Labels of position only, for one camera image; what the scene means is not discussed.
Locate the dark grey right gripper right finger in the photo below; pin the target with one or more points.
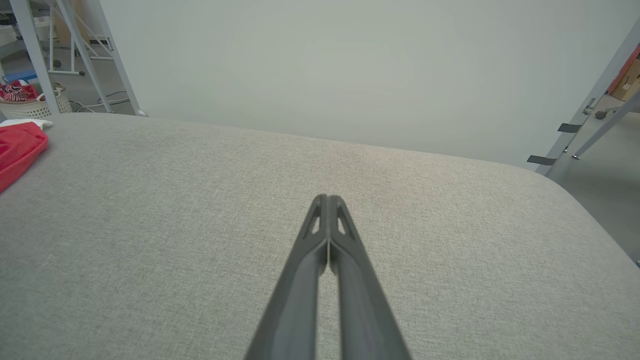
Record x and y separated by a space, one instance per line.
365 310

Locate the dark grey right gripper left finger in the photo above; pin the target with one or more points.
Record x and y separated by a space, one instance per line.
295 300

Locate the red jersey with number print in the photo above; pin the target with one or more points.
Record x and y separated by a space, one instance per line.
17 147

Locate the red patterned cloth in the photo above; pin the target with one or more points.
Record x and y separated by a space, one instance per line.
17 93

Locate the white woven laundry basket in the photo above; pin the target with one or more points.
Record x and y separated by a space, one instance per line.
20 110

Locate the brown cardboard box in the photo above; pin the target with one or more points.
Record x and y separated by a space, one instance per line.
627 82

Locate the blue plastic stool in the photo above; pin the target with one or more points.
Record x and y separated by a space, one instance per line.
20 77

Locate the grey frame with black tape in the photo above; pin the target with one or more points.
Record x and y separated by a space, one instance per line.
595 95

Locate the grey metal frame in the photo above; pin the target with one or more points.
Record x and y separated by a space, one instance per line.
32 50

